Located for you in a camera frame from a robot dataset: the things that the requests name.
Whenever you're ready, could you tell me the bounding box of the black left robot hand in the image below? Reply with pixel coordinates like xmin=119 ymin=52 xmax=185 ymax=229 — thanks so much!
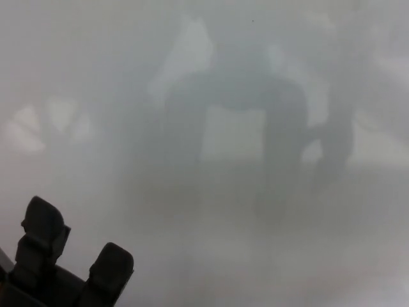
xmin=0 ymin=195 xmax=135 ymax=307

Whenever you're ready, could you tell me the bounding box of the white whiteboard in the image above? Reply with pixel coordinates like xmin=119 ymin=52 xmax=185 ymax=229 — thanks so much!
xmin=0 ymin=0 xmax=409 ymax=307

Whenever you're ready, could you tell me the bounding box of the grey whiteboard frame edge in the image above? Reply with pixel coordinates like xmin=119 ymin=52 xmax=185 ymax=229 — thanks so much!
xmin=0 ymin=246 xmax=15 ymax=276

